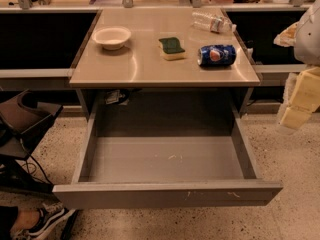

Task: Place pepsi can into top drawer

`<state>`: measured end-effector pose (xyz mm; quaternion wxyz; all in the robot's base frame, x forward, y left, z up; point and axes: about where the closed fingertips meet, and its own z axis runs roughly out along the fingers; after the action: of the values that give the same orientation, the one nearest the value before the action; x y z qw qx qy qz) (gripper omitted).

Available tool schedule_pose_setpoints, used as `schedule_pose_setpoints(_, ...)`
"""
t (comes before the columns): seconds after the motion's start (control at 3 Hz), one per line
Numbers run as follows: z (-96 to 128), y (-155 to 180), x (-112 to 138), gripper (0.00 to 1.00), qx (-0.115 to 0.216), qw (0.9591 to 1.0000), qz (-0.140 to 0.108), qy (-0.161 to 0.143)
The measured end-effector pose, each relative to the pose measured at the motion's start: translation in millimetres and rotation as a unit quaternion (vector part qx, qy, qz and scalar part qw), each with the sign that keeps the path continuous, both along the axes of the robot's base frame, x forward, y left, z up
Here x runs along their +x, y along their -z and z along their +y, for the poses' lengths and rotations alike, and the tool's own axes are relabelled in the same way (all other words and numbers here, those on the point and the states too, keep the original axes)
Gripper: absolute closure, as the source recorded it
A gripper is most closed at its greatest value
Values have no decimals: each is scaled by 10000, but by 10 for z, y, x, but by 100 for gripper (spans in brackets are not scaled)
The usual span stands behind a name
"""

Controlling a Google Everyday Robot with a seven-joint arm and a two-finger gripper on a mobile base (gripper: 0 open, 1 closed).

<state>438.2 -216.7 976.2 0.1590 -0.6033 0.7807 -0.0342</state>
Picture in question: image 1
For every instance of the blue pepsi can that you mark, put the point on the blue pepsi can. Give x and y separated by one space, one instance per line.
216 55

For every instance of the black and white sneaker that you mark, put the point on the black and white sneaker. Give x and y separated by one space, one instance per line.
38 224

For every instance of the white tag under counter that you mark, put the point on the white tag under counter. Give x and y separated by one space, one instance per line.
112 97

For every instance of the green and yellow sponge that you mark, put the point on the green and yellow sponge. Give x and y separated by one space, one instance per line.
171 49

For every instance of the white paper bowl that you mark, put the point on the white paper bowl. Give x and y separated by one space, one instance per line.
111 38

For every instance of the black chair base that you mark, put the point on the black chair base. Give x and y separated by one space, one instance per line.
24 121

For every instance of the grey metal cabinet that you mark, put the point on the grey metal cabinet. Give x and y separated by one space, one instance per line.
139 64

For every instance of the open grey metal drawer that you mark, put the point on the open grey metal drawer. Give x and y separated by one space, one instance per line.
163 149

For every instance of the clear plastic water bottle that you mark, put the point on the clear plastic water bottle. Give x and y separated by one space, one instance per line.
212 22

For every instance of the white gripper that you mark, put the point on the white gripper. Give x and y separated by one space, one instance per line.
309 39

